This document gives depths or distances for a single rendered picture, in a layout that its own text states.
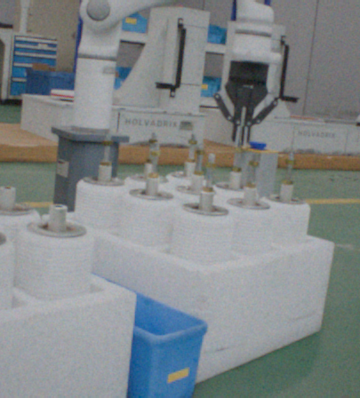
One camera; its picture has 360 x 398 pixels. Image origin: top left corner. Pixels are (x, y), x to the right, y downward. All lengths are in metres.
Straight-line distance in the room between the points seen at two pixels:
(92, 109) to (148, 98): 1.99
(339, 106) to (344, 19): 0.98
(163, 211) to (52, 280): 0.34
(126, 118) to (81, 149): 1.77
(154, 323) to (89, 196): 0.28
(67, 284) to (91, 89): 0.82
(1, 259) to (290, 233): 0.62
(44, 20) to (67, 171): 5.99
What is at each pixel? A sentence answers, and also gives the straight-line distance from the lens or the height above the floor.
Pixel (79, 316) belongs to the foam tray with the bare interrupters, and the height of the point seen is 0.16.
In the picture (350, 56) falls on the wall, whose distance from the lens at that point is 7.79.
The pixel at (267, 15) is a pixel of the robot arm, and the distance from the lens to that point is 1.29.
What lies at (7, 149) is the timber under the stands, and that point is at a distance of 3.03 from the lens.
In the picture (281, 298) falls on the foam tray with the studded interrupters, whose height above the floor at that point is 0.10.
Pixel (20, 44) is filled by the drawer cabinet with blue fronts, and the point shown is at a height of 0.58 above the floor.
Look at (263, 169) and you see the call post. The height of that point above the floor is 0.28.
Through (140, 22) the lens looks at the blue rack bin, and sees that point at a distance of 6.38.
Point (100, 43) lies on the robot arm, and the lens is 1.61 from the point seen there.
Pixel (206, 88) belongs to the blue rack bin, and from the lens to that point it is 6.77.
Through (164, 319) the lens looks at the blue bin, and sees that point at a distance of 1.02.
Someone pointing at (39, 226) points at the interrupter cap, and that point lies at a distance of 0.86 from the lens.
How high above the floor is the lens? 0.46
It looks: 10 degrees down
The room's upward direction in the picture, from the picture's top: 6 degrees clockwise
